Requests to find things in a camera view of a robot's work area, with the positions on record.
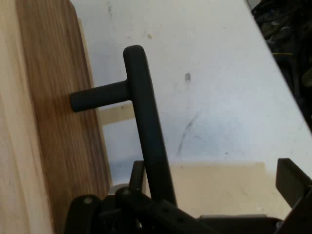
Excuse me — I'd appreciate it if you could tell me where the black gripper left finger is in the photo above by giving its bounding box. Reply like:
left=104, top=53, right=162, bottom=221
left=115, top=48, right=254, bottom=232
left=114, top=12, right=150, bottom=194
left=63, top=159, right=215, bottom=234

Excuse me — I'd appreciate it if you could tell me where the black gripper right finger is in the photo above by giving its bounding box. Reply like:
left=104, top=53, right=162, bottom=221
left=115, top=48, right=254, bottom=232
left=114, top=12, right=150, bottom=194
left=275, top=157, right=312, bottom=234

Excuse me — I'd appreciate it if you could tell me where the light wooden strip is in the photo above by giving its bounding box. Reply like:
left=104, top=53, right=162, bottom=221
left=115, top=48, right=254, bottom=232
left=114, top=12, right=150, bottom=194
left=97, top=103, right=137, bottom=126

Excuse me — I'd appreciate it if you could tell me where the brown wooden drawer cabinet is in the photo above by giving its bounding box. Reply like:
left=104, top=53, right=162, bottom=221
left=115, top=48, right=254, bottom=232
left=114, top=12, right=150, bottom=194
left=0, top=0, right=55, bottom=234

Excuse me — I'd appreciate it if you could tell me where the dark cable clutter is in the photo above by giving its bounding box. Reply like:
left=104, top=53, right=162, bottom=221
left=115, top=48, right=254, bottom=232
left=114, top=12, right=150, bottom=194
left=245, top=0, right=312, bottom=136

